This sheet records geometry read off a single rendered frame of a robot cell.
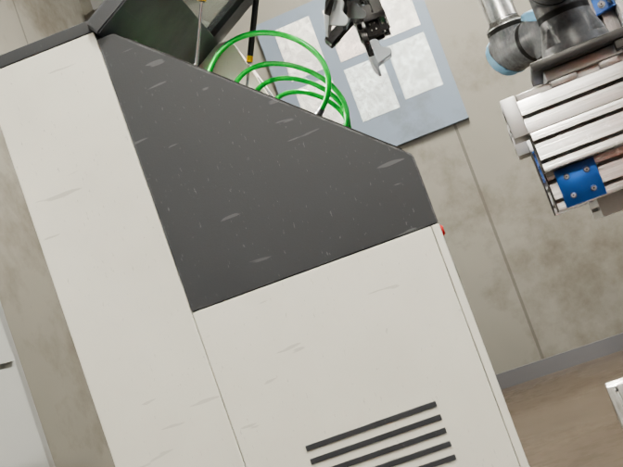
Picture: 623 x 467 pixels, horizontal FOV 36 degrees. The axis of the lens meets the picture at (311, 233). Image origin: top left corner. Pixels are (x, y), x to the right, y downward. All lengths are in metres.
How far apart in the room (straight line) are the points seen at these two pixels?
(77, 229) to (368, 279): 0.67
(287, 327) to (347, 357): 0.15
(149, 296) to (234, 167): 0.34
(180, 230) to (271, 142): 0.28
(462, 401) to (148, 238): 0.78
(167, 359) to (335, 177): 0.55
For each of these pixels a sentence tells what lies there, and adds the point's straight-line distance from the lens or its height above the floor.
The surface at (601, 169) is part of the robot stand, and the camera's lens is 2.19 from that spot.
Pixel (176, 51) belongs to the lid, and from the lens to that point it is 2.72.
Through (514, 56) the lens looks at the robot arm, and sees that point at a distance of 2.77.
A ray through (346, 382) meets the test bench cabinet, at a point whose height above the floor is 0.53.
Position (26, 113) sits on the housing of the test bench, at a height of 1.35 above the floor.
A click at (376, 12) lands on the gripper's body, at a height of 1.36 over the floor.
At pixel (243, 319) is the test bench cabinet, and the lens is 2.15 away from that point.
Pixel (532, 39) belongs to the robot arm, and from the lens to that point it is 2.72.
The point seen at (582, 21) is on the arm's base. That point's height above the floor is 1.09.
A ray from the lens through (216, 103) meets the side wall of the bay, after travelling 2.19.
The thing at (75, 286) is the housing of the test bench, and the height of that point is 0.94.
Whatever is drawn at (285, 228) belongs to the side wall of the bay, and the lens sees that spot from 2.13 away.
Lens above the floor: 0.70
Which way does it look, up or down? 4 degrees up
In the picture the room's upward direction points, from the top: 20 degrees counter-clockwise
